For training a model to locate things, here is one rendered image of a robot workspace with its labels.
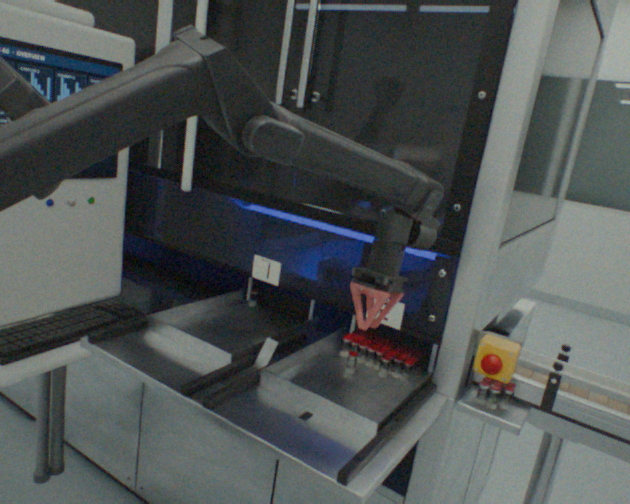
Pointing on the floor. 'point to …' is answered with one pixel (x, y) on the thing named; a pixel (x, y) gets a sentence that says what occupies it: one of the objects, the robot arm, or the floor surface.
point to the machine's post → (483, 235)
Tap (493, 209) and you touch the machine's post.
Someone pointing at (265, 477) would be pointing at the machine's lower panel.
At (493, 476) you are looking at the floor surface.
